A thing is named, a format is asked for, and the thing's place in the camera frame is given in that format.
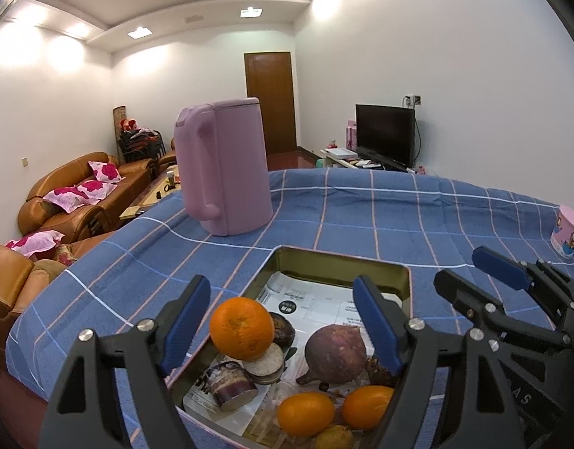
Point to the pale-ended sugarcane piece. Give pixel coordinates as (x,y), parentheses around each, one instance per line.
(266,362)

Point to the white wall socket with plugs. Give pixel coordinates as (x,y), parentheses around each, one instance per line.
(412,100)

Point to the pink tin box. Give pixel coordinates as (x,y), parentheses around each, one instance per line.
(333,266)

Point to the brown wooden door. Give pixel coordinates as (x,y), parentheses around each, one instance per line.
(273,98)

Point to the pink paper cup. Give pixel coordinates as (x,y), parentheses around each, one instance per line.
(567,231)

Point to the brown leather armchair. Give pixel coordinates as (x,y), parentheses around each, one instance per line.
(11,285)

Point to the purple round root vegetable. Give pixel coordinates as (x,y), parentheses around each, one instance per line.
(336,355)

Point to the pink floral pillow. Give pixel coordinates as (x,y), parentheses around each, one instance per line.
(65,197)
(34,242)
(105,171)
(99,188)

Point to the pink electric kettle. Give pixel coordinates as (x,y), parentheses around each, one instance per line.
(231,168)

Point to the purple sugarcane piece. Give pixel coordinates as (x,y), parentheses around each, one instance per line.
(231,386)

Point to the black metal rack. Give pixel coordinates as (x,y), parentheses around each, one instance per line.
(142,145)

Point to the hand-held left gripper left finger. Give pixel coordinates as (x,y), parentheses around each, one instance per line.
(186,322)

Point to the flat white box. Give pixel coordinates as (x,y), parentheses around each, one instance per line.
(341,153)

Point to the small orange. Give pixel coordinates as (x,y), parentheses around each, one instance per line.
(305,414)
(364,407)

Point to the short brown leather sofa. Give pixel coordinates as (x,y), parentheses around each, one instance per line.
(167,152)

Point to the large orange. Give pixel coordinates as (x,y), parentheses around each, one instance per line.
(242,327)

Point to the brown patterned cushion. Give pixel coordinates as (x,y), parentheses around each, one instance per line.
(60,255)

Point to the brown standing decoration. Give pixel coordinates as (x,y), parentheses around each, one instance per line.
(117,117)

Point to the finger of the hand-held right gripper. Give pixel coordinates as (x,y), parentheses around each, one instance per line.
(500,266)
(460,292)

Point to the ceiling air vent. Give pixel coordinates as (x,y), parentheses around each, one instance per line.
(193,18)

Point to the square ceiling light panel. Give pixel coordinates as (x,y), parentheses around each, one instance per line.
(139,32)
(251,12)

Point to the small brown round fruit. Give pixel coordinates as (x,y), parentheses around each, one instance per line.
(333,437)

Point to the white paper leaflet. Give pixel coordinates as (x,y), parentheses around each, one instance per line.
(315,304)

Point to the red flower bunch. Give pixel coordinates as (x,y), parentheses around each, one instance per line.
(129,124)

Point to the pink gift bag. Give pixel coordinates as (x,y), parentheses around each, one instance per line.
(351,133)

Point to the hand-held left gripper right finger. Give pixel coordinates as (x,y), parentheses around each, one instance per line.
(378,327)

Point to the low television stand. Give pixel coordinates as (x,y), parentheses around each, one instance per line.
(357,164)

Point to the black television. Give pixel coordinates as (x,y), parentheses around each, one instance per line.
(385,133)

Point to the blue plaid tablecloth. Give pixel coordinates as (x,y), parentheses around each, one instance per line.
(362,215)

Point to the pink flower ornament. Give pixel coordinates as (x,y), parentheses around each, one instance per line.
(422,170)

